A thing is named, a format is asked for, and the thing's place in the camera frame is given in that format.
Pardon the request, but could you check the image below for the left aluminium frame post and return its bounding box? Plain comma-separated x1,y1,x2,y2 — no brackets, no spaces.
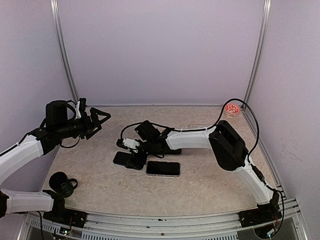
50,0,80,102

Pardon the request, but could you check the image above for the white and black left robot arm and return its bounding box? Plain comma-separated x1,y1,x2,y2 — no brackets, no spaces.
0,98,111,223

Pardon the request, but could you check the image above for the black smartphone with teal edge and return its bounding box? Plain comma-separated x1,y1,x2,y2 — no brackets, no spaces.
162,148,182,155

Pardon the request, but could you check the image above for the black mug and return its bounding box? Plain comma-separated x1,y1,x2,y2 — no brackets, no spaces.
49,171,78,198

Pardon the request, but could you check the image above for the black phone with purple edge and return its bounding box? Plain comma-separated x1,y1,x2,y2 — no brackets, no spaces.
113,151,132,166

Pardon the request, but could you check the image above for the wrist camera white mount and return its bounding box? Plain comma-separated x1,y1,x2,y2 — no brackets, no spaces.
116,138,140,150
75,97,87,119

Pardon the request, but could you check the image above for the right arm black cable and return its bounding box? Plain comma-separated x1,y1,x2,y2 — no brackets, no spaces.
119,98,287,226

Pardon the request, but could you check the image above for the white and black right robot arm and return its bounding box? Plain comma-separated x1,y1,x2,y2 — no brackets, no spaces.
117,120,280,222

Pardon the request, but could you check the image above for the red patterned small bowl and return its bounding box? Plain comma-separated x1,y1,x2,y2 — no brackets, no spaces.
223,102,241,117

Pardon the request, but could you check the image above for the aluminium frame post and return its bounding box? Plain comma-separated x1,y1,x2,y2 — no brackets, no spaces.
50,0,80,102
244,0,272,103

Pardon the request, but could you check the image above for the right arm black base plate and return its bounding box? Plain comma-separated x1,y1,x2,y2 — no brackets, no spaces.
238,208,282,228

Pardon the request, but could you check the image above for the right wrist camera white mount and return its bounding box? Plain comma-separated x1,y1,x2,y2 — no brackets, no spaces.
116,138,140,150

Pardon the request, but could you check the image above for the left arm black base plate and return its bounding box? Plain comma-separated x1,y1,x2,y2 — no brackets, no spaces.
43,208,88,229

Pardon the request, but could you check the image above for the right aluminium frame post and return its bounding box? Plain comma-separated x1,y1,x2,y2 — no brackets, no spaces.
244,0,272,103

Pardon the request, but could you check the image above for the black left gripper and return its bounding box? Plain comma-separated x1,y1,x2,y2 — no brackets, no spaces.
56,106,110,139

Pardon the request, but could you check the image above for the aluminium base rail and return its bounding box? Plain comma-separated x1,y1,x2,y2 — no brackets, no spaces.
17,197,308,240

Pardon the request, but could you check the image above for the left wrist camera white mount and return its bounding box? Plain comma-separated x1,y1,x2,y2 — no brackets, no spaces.
75,97,87,119

